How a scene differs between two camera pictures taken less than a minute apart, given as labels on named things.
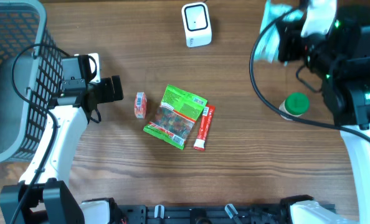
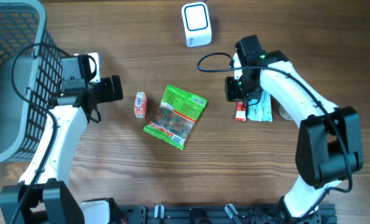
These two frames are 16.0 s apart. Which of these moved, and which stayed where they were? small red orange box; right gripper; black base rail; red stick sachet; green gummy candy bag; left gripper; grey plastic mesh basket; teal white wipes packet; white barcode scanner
Moved: teal white wipes packet; red stick sachet; right gripper
Stayed: left gripper; black base rail; green gummy candy bag; white barcode scanner; grey plastic mesh basket; small red orange box
